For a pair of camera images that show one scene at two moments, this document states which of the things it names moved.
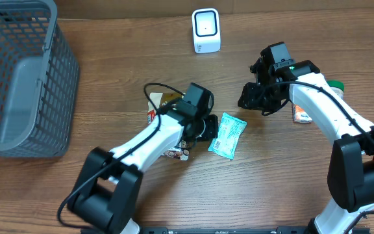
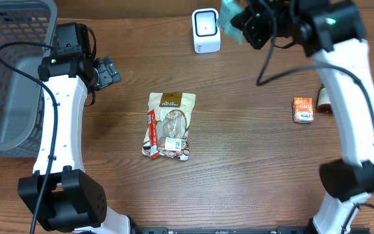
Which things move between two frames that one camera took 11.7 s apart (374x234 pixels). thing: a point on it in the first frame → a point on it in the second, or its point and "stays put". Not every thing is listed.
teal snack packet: x=228 y=135 → x=229 y=9
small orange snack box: x=301 y=116 stays put
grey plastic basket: x=28 y=79 stays put
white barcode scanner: x=206 y=36 stays put
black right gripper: x=252 y=96 → x=250 y=25
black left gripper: x=211 y=127 → x=110 y=72
